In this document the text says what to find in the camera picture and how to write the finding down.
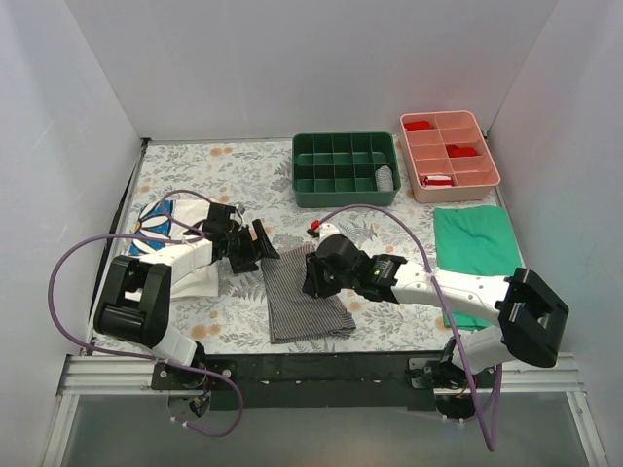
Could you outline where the white cloth with blue flower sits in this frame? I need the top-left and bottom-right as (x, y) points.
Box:
(128, 199), (219, 300)

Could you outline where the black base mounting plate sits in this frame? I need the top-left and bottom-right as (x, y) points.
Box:
(153, 352), (502, 413)

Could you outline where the red rolled cloth middle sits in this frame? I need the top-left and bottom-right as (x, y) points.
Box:
(445, 144), (480, 159)

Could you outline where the aluminium frame rail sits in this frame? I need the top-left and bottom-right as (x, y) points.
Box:
(43, 352), (608, 466)

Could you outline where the floral patterned table mat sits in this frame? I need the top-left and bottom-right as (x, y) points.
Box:
(120, 141), (501, 354)

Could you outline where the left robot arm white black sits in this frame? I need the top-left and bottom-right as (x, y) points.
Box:
(93, 200), (279, 389)

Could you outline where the green folded cloth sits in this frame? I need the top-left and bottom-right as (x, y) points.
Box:
(432, 204), (525, 333)

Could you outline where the dark green divided organizer tray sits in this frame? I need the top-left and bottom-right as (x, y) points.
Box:
(292, 132), (401, 208)

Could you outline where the red rolled cloth top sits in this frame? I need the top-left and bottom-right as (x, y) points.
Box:
(403, 120), (433, 131)

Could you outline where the grey striped underwear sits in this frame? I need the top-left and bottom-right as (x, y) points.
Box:
(375, 165), (394, 193)
(261, 243), (356, 344)

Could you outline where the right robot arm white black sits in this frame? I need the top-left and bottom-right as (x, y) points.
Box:
(303, 222), (569, 388)

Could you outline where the purple cable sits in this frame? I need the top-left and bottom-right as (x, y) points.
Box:
(309, 203), (503, 452)
(49, 190), (244, 438)

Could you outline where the red white rolled cloth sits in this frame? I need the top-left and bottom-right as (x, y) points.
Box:
(421, 174), (454, 188)

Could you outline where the rolled grey striped underwear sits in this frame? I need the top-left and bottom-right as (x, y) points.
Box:
(375, 165), (394, 193)

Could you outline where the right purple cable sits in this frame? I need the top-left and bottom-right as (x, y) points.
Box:
(309, 203), (503, 452)

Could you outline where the pink divided organizer tray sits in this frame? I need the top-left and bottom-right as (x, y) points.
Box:
(399, 110), (501, 203)

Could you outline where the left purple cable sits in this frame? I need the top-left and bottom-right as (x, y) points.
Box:
(49, 190), (244, 438)

